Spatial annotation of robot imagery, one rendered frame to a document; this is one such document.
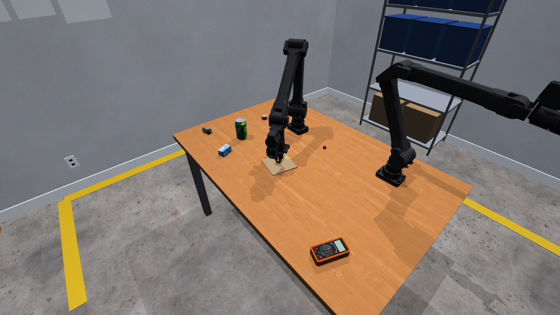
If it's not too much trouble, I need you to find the beige flat mat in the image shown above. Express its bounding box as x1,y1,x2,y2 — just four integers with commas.
262,153,297,176

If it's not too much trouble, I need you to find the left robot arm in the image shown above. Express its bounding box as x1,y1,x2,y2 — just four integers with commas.
376,59,560,186

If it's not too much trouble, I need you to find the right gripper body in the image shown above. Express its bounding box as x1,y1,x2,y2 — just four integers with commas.
277,144,290,155

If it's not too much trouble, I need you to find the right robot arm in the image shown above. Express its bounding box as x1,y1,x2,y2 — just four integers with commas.
265,38,308,159

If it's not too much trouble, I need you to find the orange digital multimeter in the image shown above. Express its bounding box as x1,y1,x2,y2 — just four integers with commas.
310,237,350,266

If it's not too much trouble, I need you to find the green soda can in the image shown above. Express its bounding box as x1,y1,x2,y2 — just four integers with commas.
235,118,248,140

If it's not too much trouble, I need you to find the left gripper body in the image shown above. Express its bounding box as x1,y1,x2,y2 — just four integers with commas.
548,116,560,135

